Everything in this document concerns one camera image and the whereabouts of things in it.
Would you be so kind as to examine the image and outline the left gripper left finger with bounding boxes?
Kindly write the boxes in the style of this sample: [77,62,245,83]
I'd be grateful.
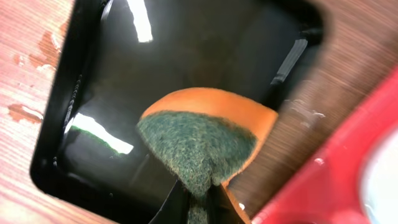
[149,180,190,224]

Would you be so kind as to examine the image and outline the red plastic tray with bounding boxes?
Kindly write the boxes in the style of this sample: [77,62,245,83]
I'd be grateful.
[252,69,397,224]

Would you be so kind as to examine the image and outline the light blue plate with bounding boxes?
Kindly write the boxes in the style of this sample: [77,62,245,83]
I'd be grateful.
[359,129,397,224]

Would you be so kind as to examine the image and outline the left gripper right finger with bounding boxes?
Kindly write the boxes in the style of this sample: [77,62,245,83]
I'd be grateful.
[206,185,241,224]

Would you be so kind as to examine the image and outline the black plastic basin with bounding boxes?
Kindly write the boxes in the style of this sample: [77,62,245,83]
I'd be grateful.
[30,0,323,223]

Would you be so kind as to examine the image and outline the orange green scrub sponge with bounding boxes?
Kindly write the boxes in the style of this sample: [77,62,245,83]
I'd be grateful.
[137,88,278,223]

